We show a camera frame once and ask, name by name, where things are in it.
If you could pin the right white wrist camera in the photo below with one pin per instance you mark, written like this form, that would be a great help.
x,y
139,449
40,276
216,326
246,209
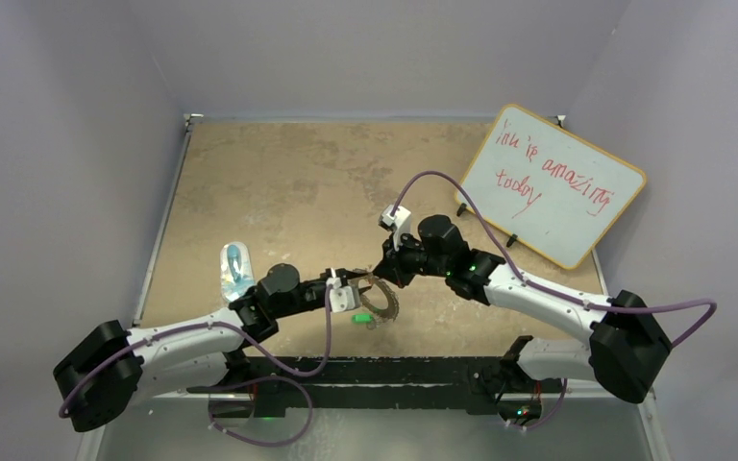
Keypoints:
x,y
397,221

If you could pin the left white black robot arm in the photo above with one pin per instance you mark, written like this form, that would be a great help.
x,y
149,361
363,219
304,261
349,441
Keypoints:
x,y
114,367

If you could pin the key with green tag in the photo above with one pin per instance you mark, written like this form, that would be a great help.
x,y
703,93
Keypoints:
x,y
362,319

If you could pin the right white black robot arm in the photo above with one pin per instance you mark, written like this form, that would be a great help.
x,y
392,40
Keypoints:
x,y
614,342

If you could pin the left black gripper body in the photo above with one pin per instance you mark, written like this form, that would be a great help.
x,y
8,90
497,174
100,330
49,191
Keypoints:
x,y
309,291

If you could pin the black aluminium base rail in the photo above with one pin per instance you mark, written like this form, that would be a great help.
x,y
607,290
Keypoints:
x,y
477,385

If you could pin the silver disc with keyrings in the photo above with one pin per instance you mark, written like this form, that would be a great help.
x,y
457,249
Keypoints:
x,y
377,298

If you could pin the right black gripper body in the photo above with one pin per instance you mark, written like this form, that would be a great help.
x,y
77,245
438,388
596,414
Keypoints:
x,y
410,259

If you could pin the whiteboard with red writing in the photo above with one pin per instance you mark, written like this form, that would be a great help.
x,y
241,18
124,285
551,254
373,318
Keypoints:
x,y
555,192

